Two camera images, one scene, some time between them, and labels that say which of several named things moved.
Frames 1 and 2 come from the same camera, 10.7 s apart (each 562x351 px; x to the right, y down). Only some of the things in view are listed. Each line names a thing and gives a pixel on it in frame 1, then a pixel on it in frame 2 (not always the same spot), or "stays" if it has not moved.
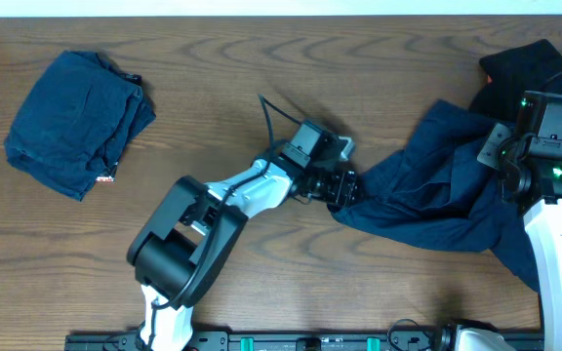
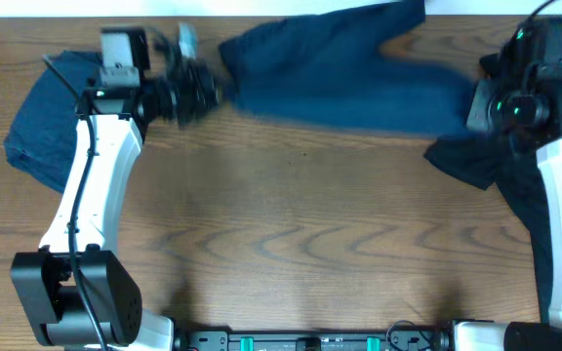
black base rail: (289, 339) stays
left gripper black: (341, 192) → (199, 95)
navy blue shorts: (432, 192) → (325, 68)
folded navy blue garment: (75, 122) stays
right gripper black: (500, 134) → (478, 119)
